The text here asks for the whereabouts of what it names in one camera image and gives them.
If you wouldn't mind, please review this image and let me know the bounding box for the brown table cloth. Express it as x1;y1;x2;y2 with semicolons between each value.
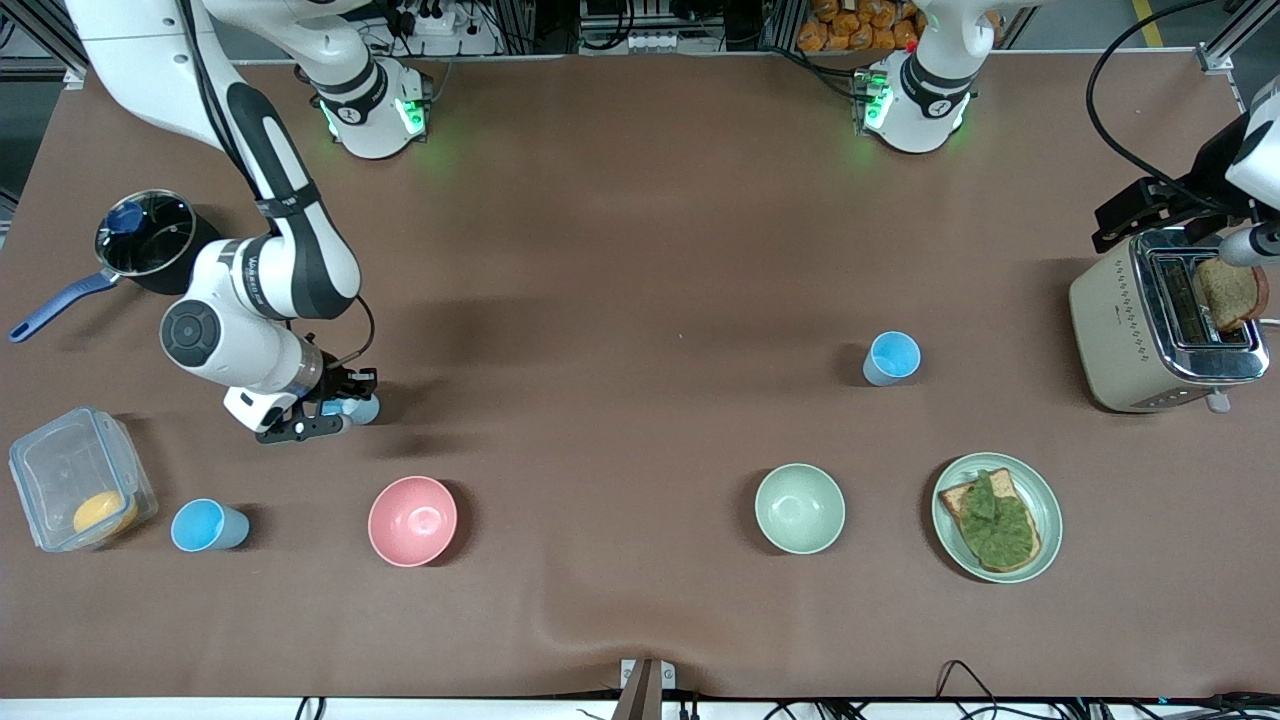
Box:
0;52;1280;701

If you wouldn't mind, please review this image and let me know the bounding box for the clear plastic food container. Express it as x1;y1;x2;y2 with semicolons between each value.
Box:
8;406;159;553

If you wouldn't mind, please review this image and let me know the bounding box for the pink bowl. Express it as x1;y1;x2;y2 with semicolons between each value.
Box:
367;475;459;568

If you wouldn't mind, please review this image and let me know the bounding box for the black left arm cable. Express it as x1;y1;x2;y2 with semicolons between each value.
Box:
1085;0;1251;206

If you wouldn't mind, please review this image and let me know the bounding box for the bag of bread rolls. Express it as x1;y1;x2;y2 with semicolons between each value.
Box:
797;0;931;53

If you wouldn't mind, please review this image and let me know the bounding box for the green lettuce leaf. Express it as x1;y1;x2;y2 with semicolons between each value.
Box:
960;470;1037;569

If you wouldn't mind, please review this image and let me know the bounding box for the brown bread slice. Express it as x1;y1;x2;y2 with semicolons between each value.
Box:
1193;255;1269;333

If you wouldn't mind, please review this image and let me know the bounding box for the toast slice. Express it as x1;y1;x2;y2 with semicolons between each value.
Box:
938;467;1043;574

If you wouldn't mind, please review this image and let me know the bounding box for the pale green bowl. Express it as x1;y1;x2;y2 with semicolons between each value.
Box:
754;463;847;555

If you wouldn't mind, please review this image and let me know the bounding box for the glass lid blue knob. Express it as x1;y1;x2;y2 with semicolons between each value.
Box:
95;190;194;278

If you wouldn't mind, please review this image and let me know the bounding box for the beige metal toaster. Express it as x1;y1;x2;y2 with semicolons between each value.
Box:
1068;228;1273;414

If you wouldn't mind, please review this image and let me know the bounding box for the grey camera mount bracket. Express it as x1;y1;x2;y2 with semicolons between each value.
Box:
612;658;677;720

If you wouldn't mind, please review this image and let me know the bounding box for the pale green plate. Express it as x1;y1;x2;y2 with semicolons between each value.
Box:
931;452;1064;584

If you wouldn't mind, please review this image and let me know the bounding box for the yellow round food piece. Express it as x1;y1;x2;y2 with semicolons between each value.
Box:
72;490;139;541

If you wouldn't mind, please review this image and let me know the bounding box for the black pot blue handle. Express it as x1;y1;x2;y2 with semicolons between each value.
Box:
8;188;225;344

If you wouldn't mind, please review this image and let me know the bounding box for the aluminium frame profile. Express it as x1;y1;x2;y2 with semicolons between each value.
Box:
1198;0;1280;76
0;0;89;89

